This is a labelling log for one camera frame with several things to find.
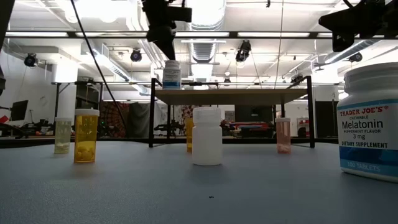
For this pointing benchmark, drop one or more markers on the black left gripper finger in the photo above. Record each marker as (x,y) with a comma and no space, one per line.
(170,40)
(155,35)

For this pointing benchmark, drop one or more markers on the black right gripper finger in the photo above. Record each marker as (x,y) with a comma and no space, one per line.
(332,20)

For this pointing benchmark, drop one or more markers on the white Trader Joe's melatonin bottle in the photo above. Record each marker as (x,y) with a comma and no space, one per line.
(171,77)
(367,130)

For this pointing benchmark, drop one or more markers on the orange capless pill vial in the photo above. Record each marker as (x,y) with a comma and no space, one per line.
(189,137)

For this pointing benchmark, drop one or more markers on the plain white plastic pill bottle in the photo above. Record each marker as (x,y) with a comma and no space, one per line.
(206,140)

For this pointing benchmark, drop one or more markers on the amber vial with white cap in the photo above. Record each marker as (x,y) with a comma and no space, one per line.
(85,140)

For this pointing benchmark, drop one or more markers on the pink vial with white cap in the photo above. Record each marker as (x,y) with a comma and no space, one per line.
(283,137)

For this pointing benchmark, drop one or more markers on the pale yellow vial white cap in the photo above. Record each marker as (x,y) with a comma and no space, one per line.
(62,137)

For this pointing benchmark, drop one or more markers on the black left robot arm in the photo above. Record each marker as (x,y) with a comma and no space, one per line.
(5,18)

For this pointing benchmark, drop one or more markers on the black ceiling spotlight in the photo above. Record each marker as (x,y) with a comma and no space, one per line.
(30,59)
(355,57)
(136,55)
(243,51)

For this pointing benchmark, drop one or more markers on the black crossbar with light strips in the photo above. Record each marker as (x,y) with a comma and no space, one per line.
(233,34)

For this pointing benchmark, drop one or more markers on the red dotted patterned cloth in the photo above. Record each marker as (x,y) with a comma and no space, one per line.
(186,111)

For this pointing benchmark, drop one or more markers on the grey curtain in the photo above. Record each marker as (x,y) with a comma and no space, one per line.
(140,119)

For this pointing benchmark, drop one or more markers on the brown mandala tapestry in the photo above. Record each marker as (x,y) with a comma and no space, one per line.
(110,119)

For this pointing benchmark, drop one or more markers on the black partition panel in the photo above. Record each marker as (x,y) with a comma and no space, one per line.
(326,118)

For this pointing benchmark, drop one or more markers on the red tool cart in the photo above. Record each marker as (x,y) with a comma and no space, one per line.
(248,126)

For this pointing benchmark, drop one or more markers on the blue-grey table mat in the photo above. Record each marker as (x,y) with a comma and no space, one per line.
(155,186)

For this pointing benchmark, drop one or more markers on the small black desk monitor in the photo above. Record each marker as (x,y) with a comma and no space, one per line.
(19,109)

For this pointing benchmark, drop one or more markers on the silver ceiling duct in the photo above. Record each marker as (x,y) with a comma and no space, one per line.
(203,49)

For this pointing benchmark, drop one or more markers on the wooden shelf with black frame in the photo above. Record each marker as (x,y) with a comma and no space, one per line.
(230,97)

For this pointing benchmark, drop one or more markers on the black wall television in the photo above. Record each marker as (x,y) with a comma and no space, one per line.
(253,113)

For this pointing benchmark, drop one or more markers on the black metal frame rig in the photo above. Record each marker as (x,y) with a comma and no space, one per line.
(57,102)

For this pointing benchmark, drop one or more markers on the black aluminium table frame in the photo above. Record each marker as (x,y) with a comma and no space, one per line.
(37,142)

